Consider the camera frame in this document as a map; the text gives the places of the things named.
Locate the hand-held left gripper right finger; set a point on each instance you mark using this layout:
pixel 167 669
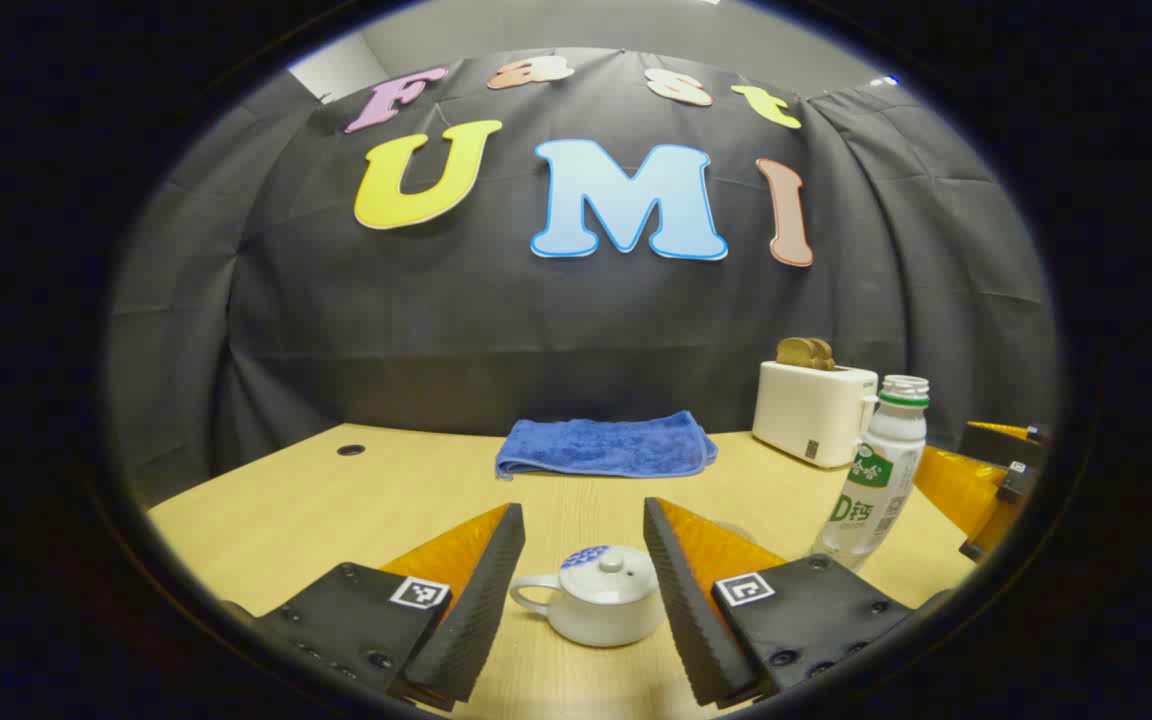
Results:
pixel 681 610

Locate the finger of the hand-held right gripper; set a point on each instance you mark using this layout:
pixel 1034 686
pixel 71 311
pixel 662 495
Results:
pixel 961 490
pixel 1001 445

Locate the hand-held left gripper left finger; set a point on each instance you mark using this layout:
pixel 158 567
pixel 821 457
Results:
pixel 476 610

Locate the white teacup lid blue pattern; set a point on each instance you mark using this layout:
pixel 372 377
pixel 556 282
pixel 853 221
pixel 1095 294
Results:
pixel 614 582

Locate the white plastic water bottle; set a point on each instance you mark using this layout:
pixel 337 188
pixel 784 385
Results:
pixel 881 470

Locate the white toaster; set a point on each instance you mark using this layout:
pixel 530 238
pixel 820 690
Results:
pixel 806 410

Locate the blue folded towel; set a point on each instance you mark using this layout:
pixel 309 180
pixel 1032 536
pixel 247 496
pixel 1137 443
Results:
pixel 601 445

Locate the toasted bread slice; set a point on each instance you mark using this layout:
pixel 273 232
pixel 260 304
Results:
pixel 794 353
pixel 825 355

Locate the black backdrop cloth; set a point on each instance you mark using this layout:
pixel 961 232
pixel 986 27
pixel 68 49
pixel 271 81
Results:
pixel 436 330

